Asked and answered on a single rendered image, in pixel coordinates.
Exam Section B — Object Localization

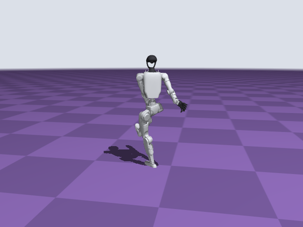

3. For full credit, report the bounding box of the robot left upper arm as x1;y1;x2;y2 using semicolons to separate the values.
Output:
136;73;144;95

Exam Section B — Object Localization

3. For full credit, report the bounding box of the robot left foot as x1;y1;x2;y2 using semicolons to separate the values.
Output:
144;161;157;168

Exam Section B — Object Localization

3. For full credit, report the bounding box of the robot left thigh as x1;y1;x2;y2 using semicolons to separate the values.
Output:
139;109;152;144

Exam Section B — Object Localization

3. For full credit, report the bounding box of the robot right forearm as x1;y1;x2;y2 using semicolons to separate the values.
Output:
170;90;179;105

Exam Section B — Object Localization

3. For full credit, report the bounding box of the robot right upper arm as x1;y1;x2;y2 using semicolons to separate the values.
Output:
161;73;174;95

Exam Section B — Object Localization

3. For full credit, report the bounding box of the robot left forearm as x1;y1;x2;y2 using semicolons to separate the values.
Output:
142;94;149;105

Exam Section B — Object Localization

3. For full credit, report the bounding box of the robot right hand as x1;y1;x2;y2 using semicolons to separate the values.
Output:
177;100;187;112

